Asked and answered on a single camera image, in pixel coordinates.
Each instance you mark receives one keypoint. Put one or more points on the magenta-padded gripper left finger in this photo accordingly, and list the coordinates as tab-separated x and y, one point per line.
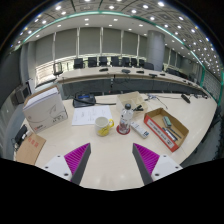
77	159

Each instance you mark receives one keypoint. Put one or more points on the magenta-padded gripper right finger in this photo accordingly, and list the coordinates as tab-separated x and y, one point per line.
147	159

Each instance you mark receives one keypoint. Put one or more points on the clear black-capped drink bottle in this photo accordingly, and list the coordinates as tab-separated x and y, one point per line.
125	120

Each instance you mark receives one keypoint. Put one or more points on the red-labelled open cardboard box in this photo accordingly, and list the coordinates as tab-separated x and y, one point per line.
160	133

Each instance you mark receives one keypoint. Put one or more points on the white mug with yellow print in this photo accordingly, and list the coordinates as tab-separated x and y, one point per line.
102	126

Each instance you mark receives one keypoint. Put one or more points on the grey board eraser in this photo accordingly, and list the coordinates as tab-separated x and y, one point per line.
167	121

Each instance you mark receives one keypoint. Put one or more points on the white printed paper sheet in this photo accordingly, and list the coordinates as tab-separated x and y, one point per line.
88	115

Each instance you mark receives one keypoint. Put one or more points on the brown paper envelope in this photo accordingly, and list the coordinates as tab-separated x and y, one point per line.
30	148

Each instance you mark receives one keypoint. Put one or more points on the black stapler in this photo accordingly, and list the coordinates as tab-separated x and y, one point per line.
138	108

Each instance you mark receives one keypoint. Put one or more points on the white cardboard paper box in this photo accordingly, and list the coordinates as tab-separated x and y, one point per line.
45	111

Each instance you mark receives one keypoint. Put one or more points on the black desk phone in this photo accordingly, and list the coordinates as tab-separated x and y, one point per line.
84	100

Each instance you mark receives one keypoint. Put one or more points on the beige divided organizer box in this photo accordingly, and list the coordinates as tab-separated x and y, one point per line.
128	98

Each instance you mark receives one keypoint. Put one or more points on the curved wooden conference desk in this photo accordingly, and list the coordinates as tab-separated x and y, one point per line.
100	85

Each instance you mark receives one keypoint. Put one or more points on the grey box monitor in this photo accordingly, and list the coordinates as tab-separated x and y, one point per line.
22	93

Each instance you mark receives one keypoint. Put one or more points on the row of black office chairs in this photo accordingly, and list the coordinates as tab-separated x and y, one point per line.
103	61

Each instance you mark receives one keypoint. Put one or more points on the group of ceiling lights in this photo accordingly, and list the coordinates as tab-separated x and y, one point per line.
111	7

